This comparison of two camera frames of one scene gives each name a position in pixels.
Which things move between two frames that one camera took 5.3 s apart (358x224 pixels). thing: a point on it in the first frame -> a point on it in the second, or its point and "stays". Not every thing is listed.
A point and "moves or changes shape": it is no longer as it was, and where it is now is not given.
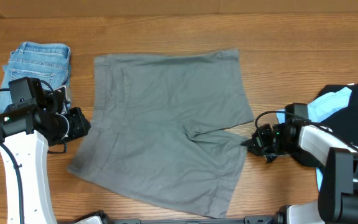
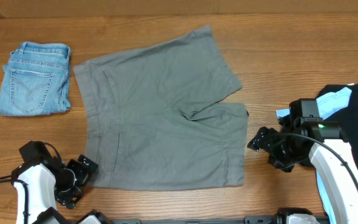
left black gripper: [81, 129] -> [66, 197]
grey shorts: [152, 126] moves or changes shape
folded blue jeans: [50, 62] stays
